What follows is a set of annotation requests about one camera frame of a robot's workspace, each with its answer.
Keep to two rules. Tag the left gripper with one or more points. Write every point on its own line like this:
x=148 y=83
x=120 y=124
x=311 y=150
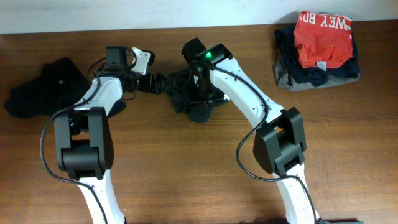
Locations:
x=157 y=86

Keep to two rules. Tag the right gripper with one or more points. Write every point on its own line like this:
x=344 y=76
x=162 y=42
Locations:
x=191 y=96

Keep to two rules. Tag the dark green t-shirt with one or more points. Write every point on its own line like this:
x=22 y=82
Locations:
x=175 y=90

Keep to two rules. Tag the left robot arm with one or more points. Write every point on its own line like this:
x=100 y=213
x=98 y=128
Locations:
x=83 y=142

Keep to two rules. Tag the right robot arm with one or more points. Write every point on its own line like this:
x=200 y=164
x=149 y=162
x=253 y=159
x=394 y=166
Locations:
x=215 y=78

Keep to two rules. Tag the grey folded t-shirt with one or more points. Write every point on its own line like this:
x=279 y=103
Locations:
x=291 y=76

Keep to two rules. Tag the navy folded t-shirt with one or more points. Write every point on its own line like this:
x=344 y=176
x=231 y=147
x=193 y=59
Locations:
x=285 y=42

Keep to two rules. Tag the black t-shirt white letters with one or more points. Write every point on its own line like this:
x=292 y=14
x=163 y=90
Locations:
x=60 y=84

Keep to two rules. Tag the red folded t-shirt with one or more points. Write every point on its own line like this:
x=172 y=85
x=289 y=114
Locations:
x=323 y=39

